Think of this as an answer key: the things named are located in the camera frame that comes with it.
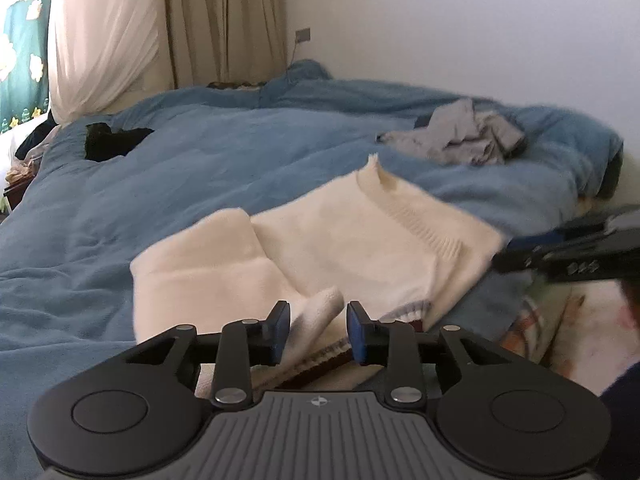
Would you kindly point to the black cloth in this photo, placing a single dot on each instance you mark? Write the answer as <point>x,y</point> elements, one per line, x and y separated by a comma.
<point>112,142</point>

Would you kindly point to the green floral curtain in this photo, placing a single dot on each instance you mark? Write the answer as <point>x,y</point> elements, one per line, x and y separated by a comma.
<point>25,60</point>

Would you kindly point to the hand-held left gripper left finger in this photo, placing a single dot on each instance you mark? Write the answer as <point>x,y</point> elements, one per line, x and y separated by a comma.
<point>280,334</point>

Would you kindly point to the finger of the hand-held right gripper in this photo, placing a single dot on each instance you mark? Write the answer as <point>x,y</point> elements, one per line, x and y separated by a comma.
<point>525,261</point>
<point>545,240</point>

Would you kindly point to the white curtain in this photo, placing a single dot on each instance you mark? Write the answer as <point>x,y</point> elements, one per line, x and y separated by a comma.
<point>110,35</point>

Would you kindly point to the dark clothes pile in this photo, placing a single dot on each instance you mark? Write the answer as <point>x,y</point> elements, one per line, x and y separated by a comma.
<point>37,140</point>

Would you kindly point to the dark wooden nightstand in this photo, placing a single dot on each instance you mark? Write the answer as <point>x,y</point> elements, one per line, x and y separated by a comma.
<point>17,187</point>

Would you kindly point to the person's right forearm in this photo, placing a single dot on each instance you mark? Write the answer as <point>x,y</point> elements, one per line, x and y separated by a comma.
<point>625,410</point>

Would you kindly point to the wall socket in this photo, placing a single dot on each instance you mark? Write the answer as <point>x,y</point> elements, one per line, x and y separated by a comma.
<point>303,35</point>

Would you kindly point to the beige curtain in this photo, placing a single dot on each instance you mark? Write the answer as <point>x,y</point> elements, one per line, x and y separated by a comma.
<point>225,15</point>

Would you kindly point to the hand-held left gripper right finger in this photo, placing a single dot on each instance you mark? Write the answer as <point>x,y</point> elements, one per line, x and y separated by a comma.
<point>356,334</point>

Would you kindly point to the grey garment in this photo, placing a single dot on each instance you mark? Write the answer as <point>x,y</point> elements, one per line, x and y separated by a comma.
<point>460,137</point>

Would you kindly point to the cream knit vest with stripes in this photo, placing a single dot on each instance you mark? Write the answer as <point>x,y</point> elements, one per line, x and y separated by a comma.
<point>350,240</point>

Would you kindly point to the blue fleece blanket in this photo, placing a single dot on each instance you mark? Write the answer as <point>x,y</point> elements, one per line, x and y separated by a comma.
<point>225,160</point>

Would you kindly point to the person's right hand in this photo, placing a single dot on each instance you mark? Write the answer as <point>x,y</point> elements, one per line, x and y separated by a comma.
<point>632,305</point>

